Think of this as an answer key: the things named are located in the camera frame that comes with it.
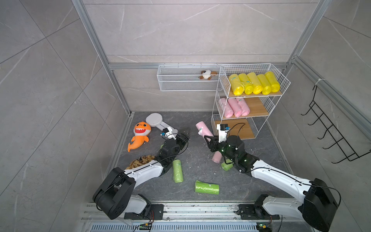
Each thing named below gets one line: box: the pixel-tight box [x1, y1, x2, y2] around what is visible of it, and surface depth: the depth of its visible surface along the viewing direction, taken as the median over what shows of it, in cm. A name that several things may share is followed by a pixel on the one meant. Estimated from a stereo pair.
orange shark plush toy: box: [127, 121, 152, 153], surface depth 100 cm
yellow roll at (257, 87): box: [246, 72, 264, 95], surface depth 73 cm
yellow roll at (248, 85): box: [238, 72, 255, 96], surface depth 72 cm
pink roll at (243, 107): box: [235, 97, 251, 116], surface depth 85 cm
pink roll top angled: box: [227, 98, 243, 118], surface depth 85 cm
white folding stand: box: [145, 112, 179, 134], surface depth 111 cm
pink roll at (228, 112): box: [220, 97, 234, 119], surface depth 84 cm
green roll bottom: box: [195, 179, 220, 195], surface depth 79 cm
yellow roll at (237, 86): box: [228, 73, 245, 97], surface depth 72 cm
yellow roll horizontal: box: [256, 73, 272, 96], surface depth 73 cm
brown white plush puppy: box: [199, 69, 218, 81], surface depth 89 cm
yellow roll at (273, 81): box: [264, 71, 281, 93], surface depth 75 cm
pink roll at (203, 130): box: [195, 120, 215, 143], surface depth 78 cm
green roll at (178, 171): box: [172, 159, 184, 184], surface depth 87 cm
